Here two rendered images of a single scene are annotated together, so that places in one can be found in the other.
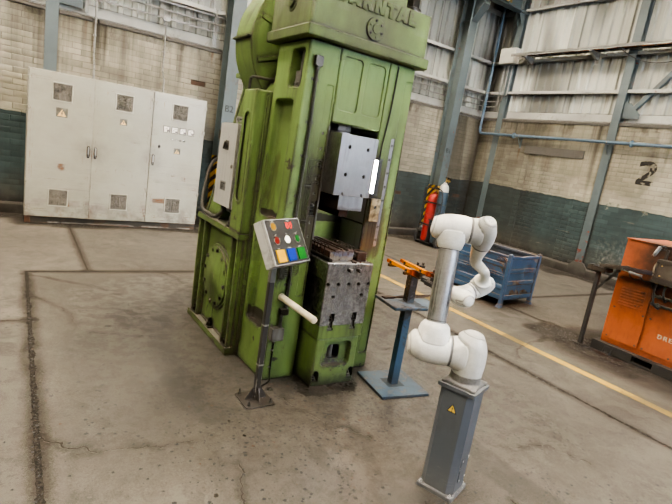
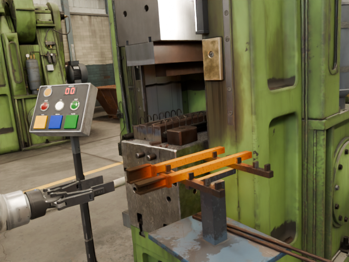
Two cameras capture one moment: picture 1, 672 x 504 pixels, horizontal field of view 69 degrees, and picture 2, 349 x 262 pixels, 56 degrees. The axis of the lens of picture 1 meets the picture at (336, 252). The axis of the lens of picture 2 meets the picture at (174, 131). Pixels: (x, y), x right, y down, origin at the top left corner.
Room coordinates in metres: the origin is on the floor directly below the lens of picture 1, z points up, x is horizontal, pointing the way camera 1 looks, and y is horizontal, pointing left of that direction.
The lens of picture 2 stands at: (3.19, -1.58, 1.26)
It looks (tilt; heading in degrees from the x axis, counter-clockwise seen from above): 11 degrees down; 80
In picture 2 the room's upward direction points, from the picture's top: 4 degrees counter-clockwise
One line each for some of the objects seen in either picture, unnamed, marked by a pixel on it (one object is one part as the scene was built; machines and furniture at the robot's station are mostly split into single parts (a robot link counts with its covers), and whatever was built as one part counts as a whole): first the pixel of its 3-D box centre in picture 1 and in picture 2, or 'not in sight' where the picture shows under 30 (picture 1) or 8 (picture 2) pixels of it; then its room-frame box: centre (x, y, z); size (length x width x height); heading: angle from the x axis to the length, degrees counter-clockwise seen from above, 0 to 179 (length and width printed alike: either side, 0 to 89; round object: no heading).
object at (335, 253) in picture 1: (325, 247); (176, 124); (3.49, 0.08, 0.96); 0.42 x 0.20 x 0.09; 35
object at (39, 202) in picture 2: not in sight; (44, 200); (2.98, -0.69, 0.93); 0.09 x 0.08 x 0.07; 26
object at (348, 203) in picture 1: (333, 198); (171, 53); (3.49, 0.08, 1.32); 0.42 x 0.20 x 0.10; 35
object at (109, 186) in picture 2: not in sight; (103, 188); (3.13, -0.66, 0.93); 0.07 x 0.01 x 0.03; 26
